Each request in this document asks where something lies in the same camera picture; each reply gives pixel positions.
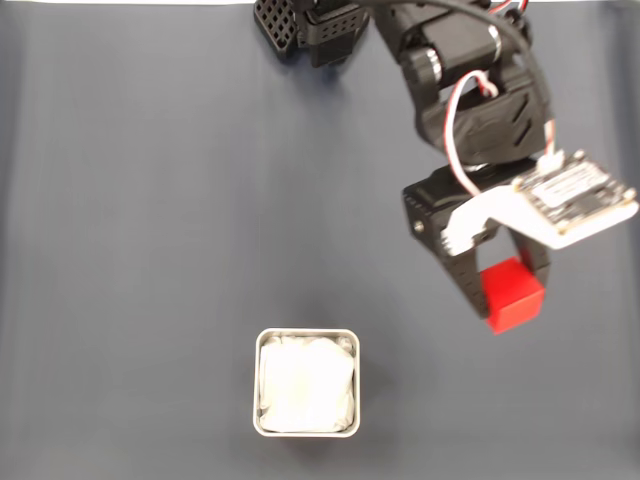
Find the grey table mat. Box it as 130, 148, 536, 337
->
0, 2, 640, 480

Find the red white black servo wire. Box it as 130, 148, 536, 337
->
488, 0, 534, 17

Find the white cloth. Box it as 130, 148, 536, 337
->
258, 334, 357, 434

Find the camera board on white mount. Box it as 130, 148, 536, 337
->
441, 149, 640, 257

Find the square metal box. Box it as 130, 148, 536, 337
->
252, 327, 362, 440

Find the red cube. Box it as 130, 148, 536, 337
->
480, 256, 546, 336

